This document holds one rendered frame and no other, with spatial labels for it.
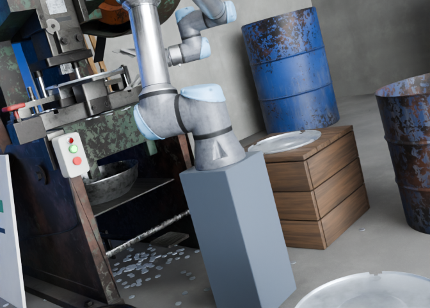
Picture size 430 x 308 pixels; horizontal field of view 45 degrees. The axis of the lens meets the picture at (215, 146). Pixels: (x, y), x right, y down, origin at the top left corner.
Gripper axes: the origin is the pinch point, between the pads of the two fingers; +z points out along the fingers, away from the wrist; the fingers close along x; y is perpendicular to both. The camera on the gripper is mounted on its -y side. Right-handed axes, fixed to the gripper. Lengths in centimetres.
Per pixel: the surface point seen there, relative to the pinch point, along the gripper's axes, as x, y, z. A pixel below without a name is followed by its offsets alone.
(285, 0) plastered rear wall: -25, -280, -138
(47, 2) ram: -30.0, -1.2, 17.4
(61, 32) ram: -18.6, 0.8, 15.4
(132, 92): 9.5, -8.8, -2.5
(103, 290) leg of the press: 70, 30, 23
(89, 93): 5.1, 5.9, 11.4
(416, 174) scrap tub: 57, 41, -87
